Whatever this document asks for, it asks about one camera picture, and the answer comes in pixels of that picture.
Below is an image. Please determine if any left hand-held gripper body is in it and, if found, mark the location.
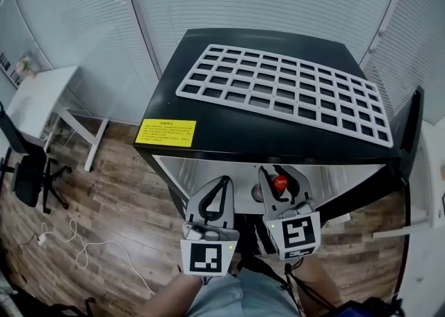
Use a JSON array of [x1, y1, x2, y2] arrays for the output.
[[179, 220, 241, 277]]

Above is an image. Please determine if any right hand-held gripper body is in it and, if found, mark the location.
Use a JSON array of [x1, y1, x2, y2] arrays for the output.
[[262, 200, 321, 261]]

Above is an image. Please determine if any dark cola bottle red cap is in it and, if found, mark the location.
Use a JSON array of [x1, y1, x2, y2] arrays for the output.
[[252, 174, 290, 204]]

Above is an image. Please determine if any black mini fridge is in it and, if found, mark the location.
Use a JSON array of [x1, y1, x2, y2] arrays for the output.
[[133, 28, 445, 240]]

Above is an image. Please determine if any person's left forearm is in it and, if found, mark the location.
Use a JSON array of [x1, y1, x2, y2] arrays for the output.
[[137, 272, 204, 317]]

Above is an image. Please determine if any person's right forearm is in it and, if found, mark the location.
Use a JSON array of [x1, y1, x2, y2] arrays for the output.
[[288, 256, 343, 309]]

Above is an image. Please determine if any person's grey shirt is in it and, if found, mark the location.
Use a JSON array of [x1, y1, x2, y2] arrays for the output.
[[187, 268, 302, 317]]

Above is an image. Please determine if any white grid tray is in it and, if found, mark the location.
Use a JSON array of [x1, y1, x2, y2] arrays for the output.
[[175, 43, 394, 148]]

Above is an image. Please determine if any black office chair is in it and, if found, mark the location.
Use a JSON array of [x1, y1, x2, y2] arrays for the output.
[[0, 101, 73, 215]]

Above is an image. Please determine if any white desk with flowers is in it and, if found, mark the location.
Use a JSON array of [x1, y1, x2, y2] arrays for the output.
[[6, 66, 111, 173]]

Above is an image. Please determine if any pink flower bunch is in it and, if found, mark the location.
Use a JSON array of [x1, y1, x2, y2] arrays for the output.
[[15, 53, 35, 79]]

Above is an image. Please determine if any long looped white cable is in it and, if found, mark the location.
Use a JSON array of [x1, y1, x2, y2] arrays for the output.
[[40, 218, 156, 295]]

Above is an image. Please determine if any white wall shelf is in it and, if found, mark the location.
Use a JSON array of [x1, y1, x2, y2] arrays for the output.
[[0, 51, 20, 87]]

